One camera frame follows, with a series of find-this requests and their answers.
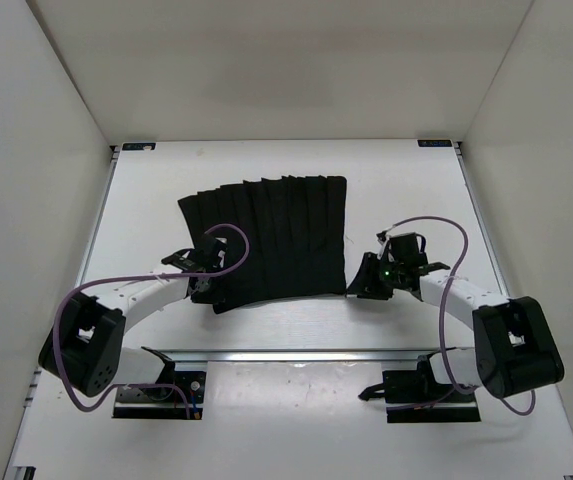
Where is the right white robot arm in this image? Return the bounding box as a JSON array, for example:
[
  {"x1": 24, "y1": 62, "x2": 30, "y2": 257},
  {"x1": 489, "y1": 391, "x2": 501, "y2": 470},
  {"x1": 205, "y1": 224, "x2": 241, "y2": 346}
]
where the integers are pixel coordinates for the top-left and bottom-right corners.
[{"x1": 347, "y1": 233, "x2": 565, "y2": 401}]

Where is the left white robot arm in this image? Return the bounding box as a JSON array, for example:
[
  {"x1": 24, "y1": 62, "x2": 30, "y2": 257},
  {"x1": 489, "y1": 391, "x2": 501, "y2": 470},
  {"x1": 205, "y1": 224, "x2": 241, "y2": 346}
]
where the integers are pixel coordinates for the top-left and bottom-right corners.
[{"x1": 38, "y1": 234, "x2": 239, "y2": 411}]

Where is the blue corner label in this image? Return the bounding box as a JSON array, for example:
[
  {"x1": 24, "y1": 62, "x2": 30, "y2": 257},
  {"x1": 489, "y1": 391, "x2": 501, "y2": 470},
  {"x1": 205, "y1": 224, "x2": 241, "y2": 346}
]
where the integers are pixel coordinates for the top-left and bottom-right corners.
[
  {"x1": 121, "y1": 142, "x2": 156, "y2": 151},
  {"x1": 417, "y1": 139, "x2": 452, "y2": 148}
]

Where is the black pleated skirt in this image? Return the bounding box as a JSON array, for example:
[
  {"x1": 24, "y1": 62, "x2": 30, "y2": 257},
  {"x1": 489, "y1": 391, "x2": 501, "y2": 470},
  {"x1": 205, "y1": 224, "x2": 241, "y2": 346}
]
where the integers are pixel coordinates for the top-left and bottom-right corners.
[{"x1": 178, "y1": 176, "x2": 347, "y2": 314}]

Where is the right blue corner label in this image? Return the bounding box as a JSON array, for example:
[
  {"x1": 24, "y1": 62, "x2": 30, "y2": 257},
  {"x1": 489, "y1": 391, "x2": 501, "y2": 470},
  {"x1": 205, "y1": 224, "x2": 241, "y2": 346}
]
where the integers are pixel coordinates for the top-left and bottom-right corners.
[{"x1": 417, "y1": 139, "x2": 452, "y2": 148}]

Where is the aluminium front rail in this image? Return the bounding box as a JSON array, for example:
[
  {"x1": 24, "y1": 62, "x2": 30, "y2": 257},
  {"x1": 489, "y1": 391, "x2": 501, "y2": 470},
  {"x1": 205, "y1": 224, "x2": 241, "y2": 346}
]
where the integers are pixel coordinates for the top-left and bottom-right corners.
[{"x1": 164, "y1": 349, "x2": 430, "y2": 363}]

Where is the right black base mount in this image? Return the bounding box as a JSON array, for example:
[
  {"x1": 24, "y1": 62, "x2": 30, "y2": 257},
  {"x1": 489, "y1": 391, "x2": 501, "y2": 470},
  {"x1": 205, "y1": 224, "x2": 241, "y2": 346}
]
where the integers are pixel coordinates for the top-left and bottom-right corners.
[{"x1": 358, "y1": 369, "x2": 481, "y2": 424}]

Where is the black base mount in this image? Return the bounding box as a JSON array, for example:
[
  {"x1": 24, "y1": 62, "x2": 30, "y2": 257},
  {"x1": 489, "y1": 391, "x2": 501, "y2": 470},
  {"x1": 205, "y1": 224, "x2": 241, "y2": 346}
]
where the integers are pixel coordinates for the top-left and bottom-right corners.
[
  {"x1": 358, "y1": 369, "x2": 481, "y2": 424},
  {"x1": 113, "y1": 347, "x2": 207, "y2": 421}
]

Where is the left blue corner label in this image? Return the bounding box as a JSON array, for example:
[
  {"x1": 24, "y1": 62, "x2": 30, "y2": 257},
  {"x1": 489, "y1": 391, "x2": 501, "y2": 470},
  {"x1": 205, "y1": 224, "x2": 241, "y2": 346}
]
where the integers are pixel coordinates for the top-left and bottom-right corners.
[{"x1": 121, "y1": 142, "x2": 156, "y2": 151}]

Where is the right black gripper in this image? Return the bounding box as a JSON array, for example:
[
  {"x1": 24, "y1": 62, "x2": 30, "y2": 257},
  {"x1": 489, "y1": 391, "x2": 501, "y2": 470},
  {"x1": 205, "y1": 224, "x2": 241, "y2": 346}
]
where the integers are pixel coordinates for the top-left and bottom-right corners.
[{"x1": 346, "y1": 253, "x2": 404, "y2": 300}]

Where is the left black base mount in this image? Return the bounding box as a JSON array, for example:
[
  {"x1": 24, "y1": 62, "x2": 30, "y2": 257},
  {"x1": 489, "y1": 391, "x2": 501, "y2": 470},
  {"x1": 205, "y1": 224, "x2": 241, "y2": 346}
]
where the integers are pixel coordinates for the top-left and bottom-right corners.
[{"x1": 113, "y1": 347, "x2": 207, "y2": 421}]

